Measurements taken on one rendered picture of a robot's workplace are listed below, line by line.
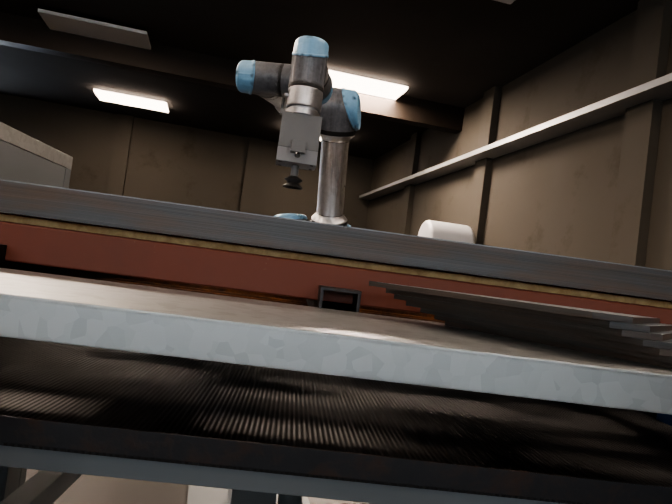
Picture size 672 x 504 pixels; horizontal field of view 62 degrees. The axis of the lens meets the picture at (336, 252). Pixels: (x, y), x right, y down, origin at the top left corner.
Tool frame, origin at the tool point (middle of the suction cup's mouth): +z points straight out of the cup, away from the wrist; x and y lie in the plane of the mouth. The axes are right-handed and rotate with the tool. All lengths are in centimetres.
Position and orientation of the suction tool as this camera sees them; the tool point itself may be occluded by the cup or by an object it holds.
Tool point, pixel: (292, 187)
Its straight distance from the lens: 118.7
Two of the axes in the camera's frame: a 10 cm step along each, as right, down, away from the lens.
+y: 9.8, 1.3, 1.2
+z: -1.3, 9.9, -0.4
